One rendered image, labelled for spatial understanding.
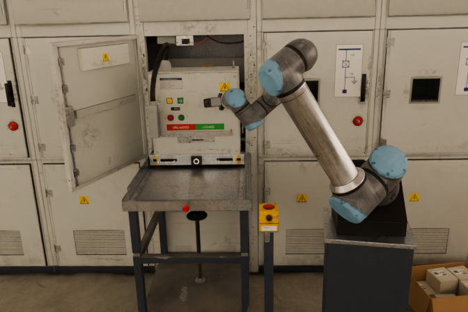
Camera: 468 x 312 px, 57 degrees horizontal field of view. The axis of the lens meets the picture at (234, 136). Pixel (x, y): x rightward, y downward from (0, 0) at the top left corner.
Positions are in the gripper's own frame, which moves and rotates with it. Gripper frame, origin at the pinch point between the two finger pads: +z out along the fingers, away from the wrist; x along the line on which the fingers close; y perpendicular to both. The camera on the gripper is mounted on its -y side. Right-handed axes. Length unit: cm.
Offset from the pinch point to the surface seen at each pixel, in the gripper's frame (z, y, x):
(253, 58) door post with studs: 12.7, 25.5, 24.7
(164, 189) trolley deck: -11, -33, -42
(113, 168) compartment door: 25, -59, -32
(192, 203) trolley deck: -28, -21, -48
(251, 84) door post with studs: 16.9, 24.1, 10.2
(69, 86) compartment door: -6, -74, 13
